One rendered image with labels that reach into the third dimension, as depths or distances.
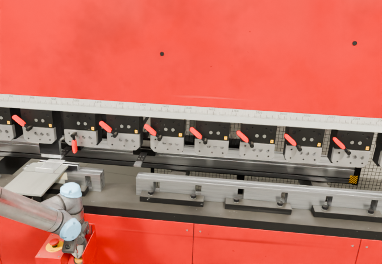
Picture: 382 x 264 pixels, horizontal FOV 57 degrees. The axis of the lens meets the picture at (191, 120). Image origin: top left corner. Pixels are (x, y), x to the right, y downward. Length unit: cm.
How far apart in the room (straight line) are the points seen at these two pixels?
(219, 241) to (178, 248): 20
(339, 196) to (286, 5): 88
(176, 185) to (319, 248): 70
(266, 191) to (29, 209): 101
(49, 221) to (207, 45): 86
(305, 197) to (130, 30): 107
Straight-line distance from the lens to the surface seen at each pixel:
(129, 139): 161
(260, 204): 169
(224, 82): 147
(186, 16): 144
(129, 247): 180
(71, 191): 144
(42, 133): 178
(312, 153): 161
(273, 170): 194
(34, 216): 123
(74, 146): 167
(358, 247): 180
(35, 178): 174
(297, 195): 172
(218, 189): 168
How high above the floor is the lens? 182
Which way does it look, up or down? 21 degrees down
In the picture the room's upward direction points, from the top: 2 degrees clockwise
